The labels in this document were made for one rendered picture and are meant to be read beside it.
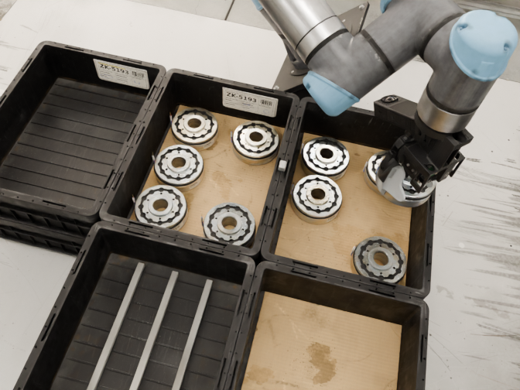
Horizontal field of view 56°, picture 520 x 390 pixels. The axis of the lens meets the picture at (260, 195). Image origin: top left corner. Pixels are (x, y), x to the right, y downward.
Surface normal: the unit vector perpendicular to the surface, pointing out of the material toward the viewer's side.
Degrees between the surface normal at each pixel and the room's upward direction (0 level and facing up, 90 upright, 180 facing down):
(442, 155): 90
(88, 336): 0
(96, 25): 0
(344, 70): 41
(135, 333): 0
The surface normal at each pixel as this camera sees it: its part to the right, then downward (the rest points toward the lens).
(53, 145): 0.06, -0.53
